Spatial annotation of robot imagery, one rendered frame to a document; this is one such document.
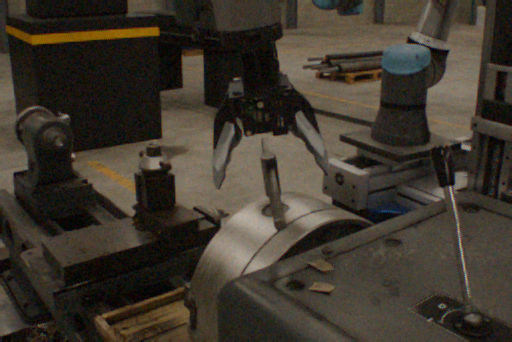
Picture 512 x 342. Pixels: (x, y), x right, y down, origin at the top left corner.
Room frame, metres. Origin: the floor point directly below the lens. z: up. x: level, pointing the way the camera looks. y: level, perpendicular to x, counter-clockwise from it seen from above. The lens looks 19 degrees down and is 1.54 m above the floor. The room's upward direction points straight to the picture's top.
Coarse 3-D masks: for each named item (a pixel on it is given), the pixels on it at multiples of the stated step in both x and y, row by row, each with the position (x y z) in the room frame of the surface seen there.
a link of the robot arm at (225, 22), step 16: (224, 0) 0.61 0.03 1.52; (240, 0) 0.60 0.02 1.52; (256, 0) 0.61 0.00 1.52; (272, 0) 0.62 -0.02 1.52; (224, 16) 0.62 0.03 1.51; (240, 16) 0.61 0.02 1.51; (256, 16) 0.61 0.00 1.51; (272, 16) 0.62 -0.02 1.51; (224, 32) 0.63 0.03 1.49; (240, 32) 0.61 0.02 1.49; (256, 32) 0.61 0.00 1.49
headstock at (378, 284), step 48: (336, 240) 0.60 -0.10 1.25; (384, 240) 0.58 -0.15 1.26; (432, 240) 0.58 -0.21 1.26; (480, 240) 0.58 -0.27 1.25; (240, 288) 0.49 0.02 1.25; (288, 288) 0.48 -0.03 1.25; (336, 288) 0.48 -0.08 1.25; (384, 288) 0.48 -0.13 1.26; (432, 288) 0.47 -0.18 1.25; (480, 288) 0.47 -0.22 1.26; (240, 336) 0.47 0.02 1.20; (288, 336) 0.42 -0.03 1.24; (336, 336) 0.40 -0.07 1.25; (384, 336) 0.40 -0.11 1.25; (432, 336) 0.39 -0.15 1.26
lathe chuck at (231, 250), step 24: (288, 192) 0.79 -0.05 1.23; (240, 216) 0.73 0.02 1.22; (264, 216) 0.71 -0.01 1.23; (288, 216) 0.70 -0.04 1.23; (216, 240) 0.71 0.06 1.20; (240, 240) 0.68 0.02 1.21; (264, 240) 0.67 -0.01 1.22; (216, 264) 0.67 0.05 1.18; (240, 264) 0.65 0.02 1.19; (192, 288) 0.68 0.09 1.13; (216, 288) 0.65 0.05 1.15; (216, 312) 0.63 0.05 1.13; (192, 336) 0.67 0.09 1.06; (216, 336) 0.62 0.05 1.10
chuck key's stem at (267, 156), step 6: (264, 156) 0.71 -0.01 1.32; (270, 156) 0.71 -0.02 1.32; (264, 162) 0.71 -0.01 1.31; (270, 162) 0.71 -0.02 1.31; (276, 162) 0.72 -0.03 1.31; (264, 168) 0.71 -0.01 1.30; (276, 168) 0.71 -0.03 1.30; (264, 174) 0.71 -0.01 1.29; (276, 174) 0.71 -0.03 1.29; (264, 180) 0.72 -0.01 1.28; (276, 180) 0.71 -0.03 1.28; (270, 204) 0.73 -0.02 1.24
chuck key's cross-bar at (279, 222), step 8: (264, 144) 0.79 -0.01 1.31; (264, 152) 0.77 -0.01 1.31; (272, 168) 0.71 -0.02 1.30; (272, 176) 0.68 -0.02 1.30; (272, 184) 0.64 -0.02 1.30; (272, 192) 0.60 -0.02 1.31; (272, 200) 0.56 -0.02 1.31; (280, 200) 0.57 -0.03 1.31; (272, 208) 0.54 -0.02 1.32; (280, 208) 0.53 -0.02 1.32; (280, 216) 0.49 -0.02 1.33; (280, 224) 0.48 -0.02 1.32
